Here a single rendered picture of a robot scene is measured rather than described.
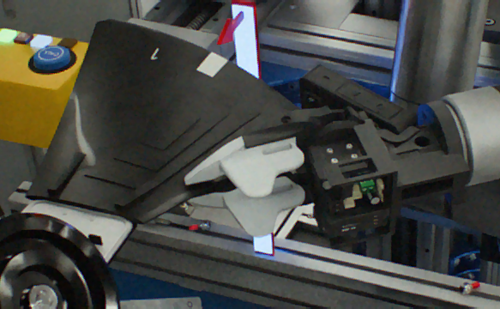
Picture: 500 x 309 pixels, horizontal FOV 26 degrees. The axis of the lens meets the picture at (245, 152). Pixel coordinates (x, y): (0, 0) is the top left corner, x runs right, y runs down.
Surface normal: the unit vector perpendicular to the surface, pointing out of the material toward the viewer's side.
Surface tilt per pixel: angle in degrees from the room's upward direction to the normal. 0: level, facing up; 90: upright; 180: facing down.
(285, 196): 10
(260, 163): 7
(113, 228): 0
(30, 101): 90
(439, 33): 77
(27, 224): 63
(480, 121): 35
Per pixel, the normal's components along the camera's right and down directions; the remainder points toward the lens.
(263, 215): -0.04, -0.68
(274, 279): -0.39, 0.58
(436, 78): -0.20, 0.41
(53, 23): 0.92, 0.18
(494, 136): 0.14, -0.03
